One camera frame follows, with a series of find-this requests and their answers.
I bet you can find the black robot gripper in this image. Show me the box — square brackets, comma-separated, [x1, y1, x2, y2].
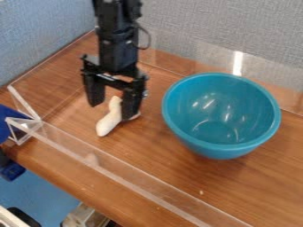
[82, 27, 147, 121]

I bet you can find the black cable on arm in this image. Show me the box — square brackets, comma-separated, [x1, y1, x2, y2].
[134, 22, 153, 51]

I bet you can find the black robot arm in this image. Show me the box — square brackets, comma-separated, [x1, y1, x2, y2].
[82, 0, 149, 121]

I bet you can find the white brown-capped toy mushroom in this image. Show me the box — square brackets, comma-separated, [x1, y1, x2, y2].
[97, 96, 122, 137]

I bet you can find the clear acrylic barrier wall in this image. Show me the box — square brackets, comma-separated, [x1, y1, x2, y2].
[0, 30, 303, 227]

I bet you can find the blue plastic bowl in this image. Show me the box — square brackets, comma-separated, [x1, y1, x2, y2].
[162, 73, 282, 160]

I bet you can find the blue clamp at table edge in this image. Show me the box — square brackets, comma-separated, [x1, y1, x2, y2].
[0, 104, 27, 182]

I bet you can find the black white object bottom-left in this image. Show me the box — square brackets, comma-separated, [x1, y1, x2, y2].
[0, 206, 42, 227]

